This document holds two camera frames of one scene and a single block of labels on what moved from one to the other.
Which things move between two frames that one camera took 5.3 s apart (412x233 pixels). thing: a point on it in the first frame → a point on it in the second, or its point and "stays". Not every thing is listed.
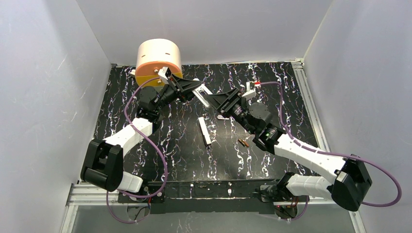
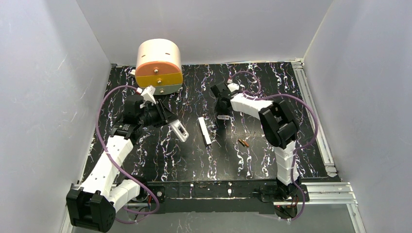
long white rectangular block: [204, 131] stays
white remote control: [201, 91] → [180, 130]
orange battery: [246, 143] stays
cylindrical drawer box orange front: [153, 55] stays
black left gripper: [175, 87] → [162, 113]
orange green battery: [242, 142] stays
